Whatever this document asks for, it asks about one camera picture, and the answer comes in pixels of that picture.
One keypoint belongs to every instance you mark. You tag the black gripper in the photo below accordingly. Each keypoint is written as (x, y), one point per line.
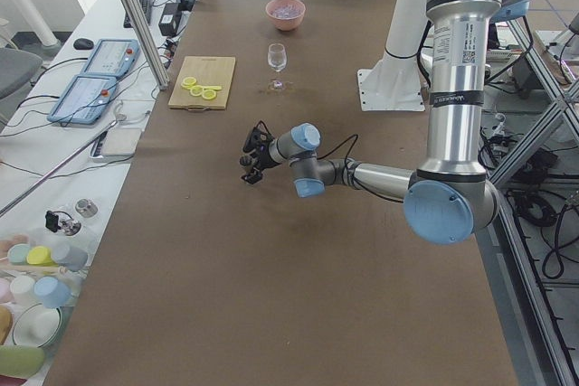
(265, 158)

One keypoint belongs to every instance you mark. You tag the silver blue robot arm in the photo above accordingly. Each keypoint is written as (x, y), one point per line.
(448, 196)

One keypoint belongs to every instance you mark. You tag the clear wine glass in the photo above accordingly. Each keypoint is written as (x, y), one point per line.
(277, 60)

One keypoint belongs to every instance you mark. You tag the pile of clear ice cubes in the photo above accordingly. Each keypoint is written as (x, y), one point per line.
(286, 11)

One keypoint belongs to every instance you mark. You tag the lemon slice near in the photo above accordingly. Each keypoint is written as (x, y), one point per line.
(208, 94)

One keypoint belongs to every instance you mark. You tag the lemon slice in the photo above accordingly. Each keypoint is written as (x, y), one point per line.
(196, 91)
(188, 82)
(208, 94)

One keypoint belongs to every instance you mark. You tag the lemon slice middle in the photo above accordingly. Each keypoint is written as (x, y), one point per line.
(196, 91)

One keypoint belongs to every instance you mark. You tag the bamboo cutting board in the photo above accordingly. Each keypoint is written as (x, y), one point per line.
(209, 71)

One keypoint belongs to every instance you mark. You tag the lemon slice far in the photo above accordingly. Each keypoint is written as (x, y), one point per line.
(188, 82)

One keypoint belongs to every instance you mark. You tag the beige folded cloth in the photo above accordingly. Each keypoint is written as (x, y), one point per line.
(120, 142)

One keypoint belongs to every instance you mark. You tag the pink plastic bowl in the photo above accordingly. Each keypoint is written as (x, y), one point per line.
(285, 25)

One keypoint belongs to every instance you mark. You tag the black power adapter box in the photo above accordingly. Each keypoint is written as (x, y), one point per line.
(170, 19)

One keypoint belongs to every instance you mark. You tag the blue teach pendant far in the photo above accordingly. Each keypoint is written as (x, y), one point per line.
(112, 57)

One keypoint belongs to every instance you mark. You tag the blue teach pendant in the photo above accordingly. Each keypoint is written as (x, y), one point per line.
(112, 57)
(84, 100)

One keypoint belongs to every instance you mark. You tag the small steel cup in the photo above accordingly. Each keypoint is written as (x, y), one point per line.
(86, 208)

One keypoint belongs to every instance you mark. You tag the blue teach pendant near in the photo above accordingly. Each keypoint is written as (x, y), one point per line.
(84, 100)

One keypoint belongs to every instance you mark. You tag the black keyboard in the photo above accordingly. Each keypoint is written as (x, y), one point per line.
(141, 4)

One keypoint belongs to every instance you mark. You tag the black computer mouse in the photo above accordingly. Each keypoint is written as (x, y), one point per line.
(83, 44)

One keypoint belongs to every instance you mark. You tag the grey cup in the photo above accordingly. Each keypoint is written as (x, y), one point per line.
(71, 257)

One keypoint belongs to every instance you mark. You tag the yellow cup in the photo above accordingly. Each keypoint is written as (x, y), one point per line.
(40, 256)

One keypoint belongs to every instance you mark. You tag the light blue cup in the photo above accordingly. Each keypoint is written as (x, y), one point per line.
(51, 292)

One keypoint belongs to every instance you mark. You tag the mint green cup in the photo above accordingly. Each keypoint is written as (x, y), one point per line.
(17, 254)

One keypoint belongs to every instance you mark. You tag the white green-rimmed bowl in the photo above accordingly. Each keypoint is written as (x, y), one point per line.
(37, 326)

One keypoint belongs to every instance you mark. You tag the green cup lying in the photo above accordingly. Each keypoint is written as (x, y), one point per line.
(21, 361)

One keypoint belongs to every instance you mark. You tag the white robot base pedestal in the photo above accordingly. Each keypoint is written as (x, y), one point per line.
(394, 82)

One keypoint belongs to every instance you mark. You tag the aluminium frame post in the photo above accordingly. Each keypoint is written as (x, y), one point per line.
(139, 22)

